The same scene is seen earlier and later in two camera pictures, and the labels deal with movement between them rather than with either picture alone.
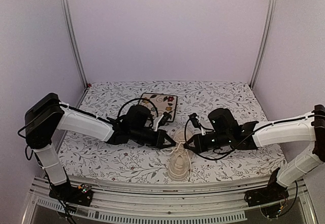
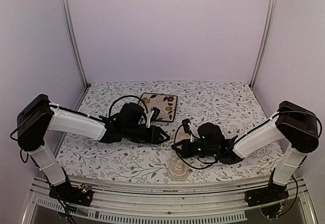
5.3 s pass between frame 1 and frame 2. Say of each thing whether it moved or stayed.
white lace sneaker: stayed
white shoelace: moved
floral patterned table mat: stayed
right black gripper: moved
